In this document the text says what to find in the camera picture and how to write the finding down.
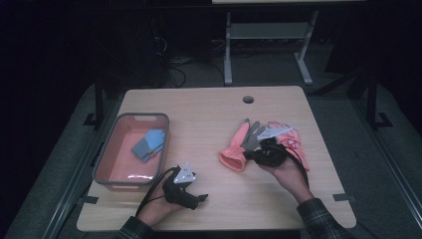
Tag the person's right hand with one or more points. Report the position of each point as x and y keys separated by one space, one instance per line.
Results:
x=292 y=179

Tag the black tape piece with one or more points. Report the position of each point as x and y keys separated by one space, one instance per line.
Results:
x=89 y=199
x=344 y=197

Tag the pink plastic basket grey rim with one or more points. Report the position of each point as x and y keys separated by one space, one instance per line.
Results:
x=122 y=166

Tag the pink glove grey palm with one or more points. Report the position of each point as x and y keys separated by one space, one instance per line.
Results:
x=235 y=151

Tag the person's left hand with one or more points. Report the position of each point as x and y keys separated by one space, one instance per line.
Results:
x=156 y=210

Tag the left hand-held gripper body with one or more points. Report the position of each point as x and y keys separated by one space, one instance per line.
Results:
x=180 y=194

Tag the pink glove with print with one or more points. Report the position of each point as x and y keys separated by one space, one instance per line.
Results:
x=295 y=141

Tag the grey metal floor rail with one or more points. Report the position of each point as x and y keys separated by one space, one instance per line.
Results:
x=71 y=186
x=391 y=169

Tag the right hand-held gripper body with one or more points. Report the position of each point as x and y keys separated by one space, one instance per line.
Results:
x=272 y=154

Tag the grey metal table frame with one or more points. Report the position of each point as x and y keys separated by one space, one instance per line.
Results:
x=268 y=30

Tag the blue knit glove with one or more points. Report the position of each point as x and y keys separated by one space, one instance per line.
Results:
x=151 y=141
x=156 y=153

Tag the black stand post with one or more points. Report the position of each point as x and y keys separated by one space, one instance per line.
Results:
x=98 y=96
x=372 y=99

